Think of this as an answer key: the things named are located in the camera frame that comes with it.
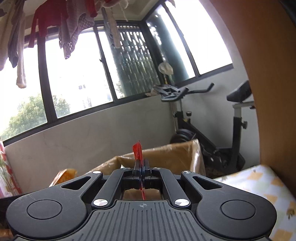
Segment yellow snack bag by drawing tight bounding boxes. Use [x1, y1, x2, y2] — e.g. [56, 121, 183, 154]
[49, 168, 77, 187]

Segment hanging clothes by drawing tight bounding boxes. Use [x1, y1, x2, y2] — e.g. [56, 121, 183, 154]
[1, 1, 129, 88]

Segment white bag on stick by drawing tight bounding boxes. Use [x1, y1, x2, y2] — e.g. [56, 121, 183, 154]
[158, 61, 174, 84]

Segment black exercise bike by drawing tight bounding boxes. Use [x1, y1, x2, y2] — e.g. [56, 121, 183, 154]
[153, 80, 255, 175]

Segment cardboard box with plastic liner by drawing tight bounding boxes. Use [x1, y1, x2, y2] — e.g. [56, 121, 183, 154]
[89, 138, 206, 201]

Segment floral checkered tablecloth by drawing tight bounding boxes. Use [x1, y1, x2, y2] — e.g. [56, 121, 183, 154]
[215, 165, 296, 240]

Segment red snack packet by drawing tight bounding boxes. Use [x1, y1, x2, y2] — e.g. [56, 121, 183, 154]
[132, 141, 145, 200]

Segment wooden wardrobe panel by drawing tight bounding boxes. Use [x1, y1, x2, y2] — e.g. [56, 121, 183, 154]
[212, 1, 295, 193]

